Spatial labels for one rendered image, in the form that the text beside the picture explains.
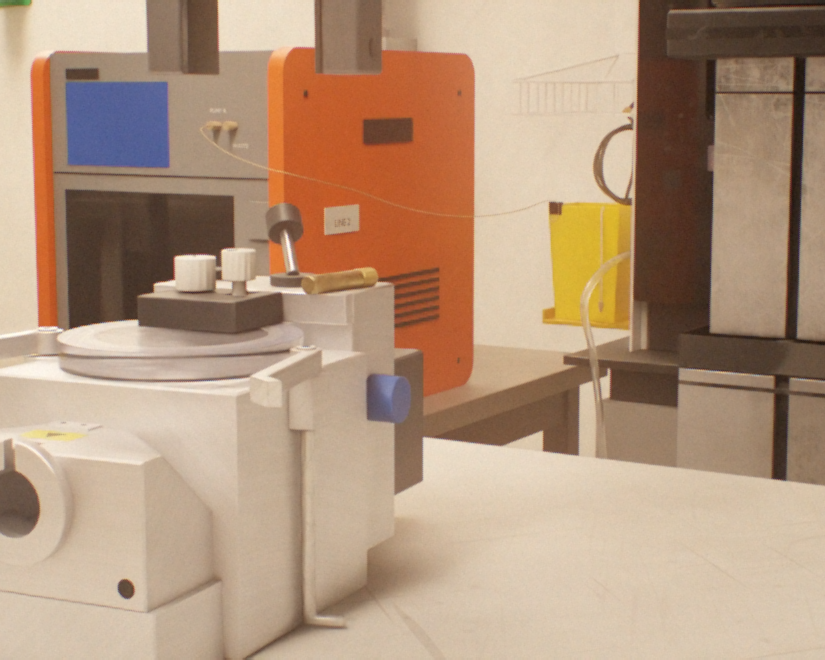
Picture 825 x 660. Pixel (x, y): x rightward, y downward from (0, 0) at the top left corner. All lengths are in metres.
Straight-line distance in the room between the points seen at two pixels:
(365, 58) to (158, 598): 0.18
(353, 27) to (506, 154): 3.13
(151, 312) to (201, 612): 0.13
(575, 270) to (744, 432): 1.25
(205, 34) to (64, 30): 3.82
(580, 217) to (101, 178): 0.69
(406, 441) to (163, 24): 0.26
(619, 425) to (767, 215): 1.15
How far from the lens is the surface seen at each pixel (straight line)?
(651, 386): 2.23
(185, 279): 0.63
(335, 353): 0.62
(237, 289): 0.62
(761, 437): 1.10
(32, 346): 0.63
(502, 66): 3.63
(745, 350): 1.10
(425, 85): 2.06
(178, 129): 1.91
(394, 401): 0.63
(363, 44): 0.51
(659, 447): 2.22
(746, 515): 0.77
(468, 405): 2.07
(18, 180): 4.47
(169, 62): 0.52
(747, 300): 1.11
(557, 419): 2.38
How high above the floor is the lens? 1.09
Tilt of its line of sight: 8 degrees down
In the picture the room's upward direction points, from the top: straight up
